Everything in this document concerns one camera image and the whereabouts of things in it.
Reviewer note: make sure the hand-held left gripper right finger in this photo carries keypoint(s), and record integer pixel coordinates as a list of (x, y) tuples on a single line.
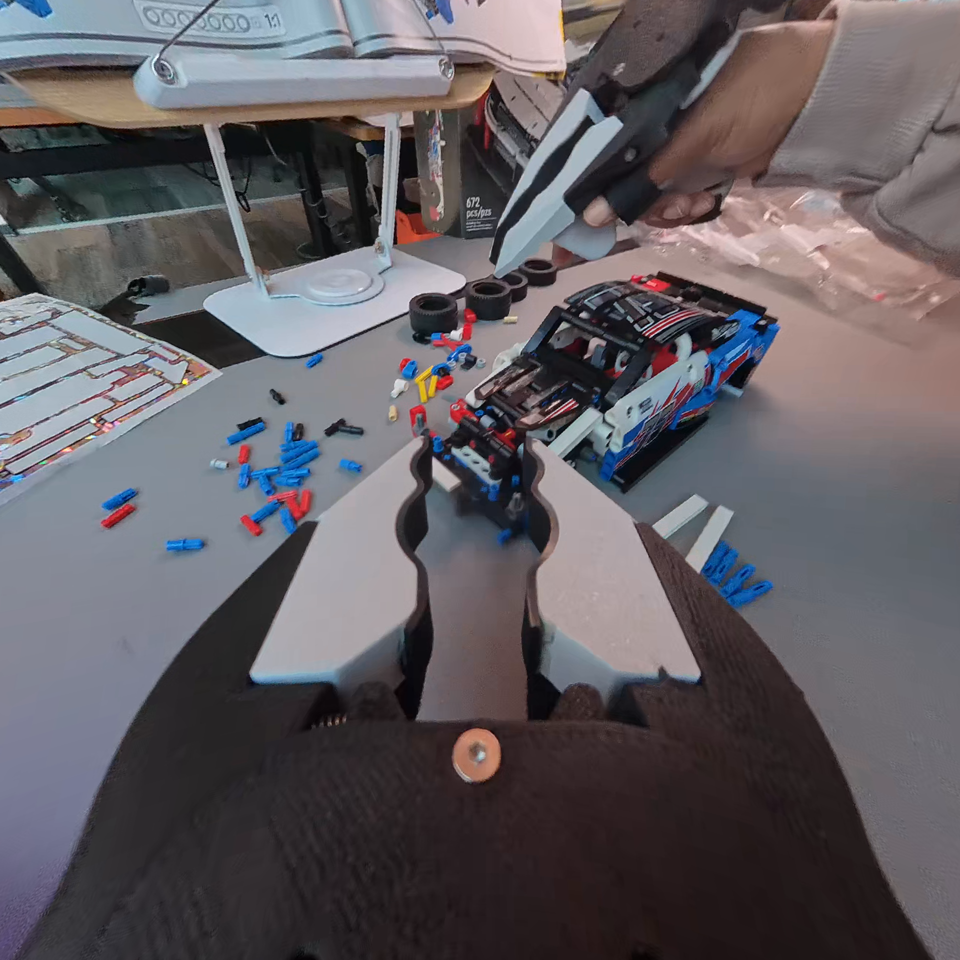
[(604, 600)]

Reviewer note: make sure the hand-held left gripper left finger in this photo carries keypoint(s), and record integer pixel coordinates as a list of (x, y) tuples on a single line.
[(337, 592)]

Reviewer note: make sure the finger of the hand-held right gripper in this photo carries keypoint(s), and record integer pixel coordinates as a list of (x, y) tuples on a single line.
[(544, 154), (559, 202)]

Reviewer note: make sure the white toy beam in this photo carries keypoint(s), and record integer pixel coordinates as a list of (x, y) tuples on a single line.
[(709, 536), (679, 517)]

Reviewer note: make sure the grey desk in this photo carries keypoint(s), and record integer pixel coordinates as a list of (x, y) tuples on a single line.
[(825, 465)]

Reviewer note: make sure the person's right hand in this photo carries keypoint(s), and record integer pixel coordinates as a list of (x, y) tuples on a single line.
[(727, 127)]

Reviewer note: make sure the small black toy tire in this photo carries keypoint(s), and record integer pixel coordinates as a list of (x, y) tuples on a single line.
[(433, 313), (540, 271), (517, 283), (491, 298)]

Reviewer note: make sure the black toy set box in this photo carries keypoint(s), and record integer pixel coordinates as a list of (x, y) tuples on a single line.
[(480, 214)]

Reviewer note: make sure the blue toy pin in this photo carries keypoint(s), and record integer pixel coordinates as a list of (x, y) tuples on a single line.
[(739, 579), (750, 592), (726, 564), (712, 556)]

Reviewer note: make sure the scattered small toy pins group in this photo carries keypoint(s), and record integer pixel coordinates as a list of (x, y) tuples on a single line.
[(300, 455)]

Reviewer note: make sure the small orange object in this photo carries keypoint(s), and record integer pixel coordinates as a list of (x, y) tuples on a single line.
[(411, 225)]

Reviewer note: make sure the blue white toy brick car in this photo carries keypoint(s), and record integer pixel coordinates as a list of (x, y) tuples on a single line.
[(645, 390)]

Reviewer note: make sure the clear plastic bag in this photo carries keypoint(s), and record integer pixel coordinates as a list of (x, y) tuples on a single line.
[(810, 247)]

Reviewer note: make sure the white book stand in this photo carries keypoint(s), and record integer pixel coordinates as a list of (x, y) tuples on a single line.
[(300, 79)]

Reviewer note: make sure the open instruction booklet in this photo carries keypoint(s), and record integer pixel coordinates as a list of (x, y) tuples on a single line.
[(300, 22)]

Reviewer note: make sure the used sticker sheet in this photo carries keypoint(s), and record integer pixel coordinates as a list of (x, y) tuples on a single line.
[(82, 375)]

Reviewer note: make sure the small black cylindrical object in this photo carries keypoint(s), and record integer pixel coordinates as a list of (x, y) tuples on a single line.
[(146, 286)]

